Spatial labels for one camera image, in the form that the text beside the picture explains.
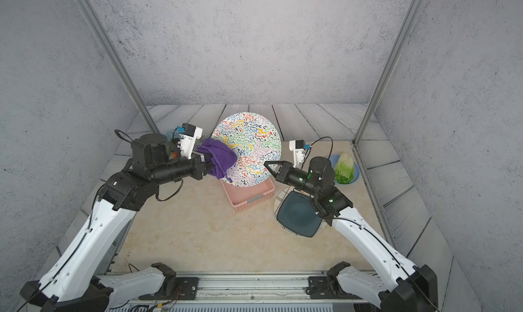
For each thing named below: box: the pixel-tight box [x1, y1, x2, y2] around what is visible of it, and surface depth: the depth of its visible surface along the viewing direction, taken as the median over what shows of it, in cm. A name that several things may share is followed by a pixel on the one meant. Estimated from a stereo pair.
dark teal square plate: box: [276, 190, 323, 238], surface depth 90 cm
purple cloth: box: [196, 137, 237, 184], surface depth 61 cm
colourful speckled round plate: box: [211, 111, 282, 188], surface depth 70 cm
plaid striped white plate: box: [312, 218, 328, 237], surface depth 88 cm
